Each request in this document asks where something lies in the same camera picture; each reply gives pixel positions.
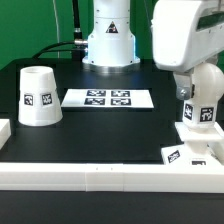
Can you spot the white marker sheet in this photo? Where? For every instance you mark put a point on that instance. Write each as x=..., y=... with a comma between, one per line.
x=107, y=98

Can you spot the white front fence rail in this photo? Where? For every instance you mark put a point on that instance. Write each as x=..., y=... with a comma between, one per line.
x=110, y=177

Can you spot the white lamp base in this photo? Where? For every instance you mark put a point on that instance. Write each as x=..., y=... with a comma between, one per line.
x=197, y=148

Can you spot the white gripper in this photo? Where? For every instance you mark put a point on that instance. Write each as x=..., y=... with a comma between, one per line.
x=184, y=34

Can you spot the white left fence piece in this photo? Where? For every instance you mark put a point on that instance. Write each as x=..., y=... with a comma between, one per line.
x=5, y=131

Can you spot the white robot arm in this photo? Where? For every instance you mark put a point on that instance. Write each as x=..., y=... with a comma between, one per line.
x=111, y=45

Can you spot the white lamp bulb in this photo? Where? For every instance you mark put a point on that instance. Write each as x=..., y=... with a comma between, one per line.
x=199, y=112

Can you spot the white lamp shade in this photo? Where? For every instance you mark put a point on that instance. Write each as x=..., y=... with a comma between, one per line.
x=39, y=104

